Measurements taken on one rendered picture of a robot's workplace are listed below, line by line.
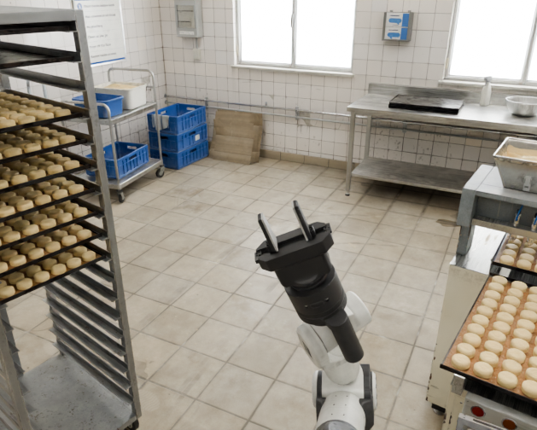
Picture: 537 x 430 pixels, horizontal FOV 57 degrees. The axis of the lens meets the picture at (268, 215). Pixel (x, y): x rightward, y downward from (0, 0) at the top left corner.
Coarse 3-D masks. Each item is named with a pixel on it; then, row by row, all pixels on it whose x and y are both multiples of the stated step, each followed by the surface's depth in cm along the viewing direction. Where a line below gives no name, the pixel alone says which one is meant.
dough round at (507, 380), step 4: (500, 372) 136; (504, 372) 136; (508, 372) 136; (500, 376) 135; (504, 376) 135; (508, 376) 135; (512, 376) 135; (516, 376) 135; (500, 380) 134; (504, 380) 133; (508, 380) 133; (512, 380) 133; (516, 380) 133; (500, 384) 134; (504, 384) 133; (508, 384) 133; (512, 384) 132; (516, 384) 133; (508, 388) 133; (512, 388) 133
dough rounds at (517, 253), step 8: (520, 240) 209; (536, 240) 207; (504, 248) 204; (512, 248) 200; (520, 248) 204; (528, 248) 200; (536, 248) 201; (504, 256) 194; (512, 256) 196; (520, 256) 195; (528, 256) 194; (536, 256) 198; (512, 264) 192; (520, 264) 189; (528, 264) 189; (536, 264) 189
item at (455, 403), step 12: (468, 384) 143; (480, 384) 143; (456, 396) 144; (492, 396) 139; (504, 396) 139; (456, 408) 145; (516, 408) 135; (528, 408) 135; (444, 420) 149; (456, 420) 147
